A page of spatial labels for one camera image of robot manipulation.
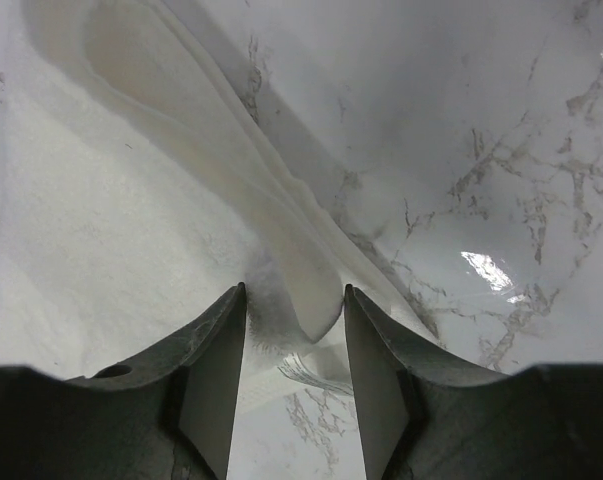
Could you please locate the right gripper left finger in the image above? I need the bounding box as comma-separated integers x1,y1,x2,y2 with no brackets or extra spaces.
0,285,246,479

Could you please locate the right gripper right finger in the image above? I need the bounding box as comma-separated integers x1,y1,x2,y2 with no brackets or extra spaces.
344,286,603,479

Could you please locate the white towel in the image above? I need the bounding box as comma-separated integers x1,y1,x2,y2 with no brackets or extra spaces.
0,0,447,416

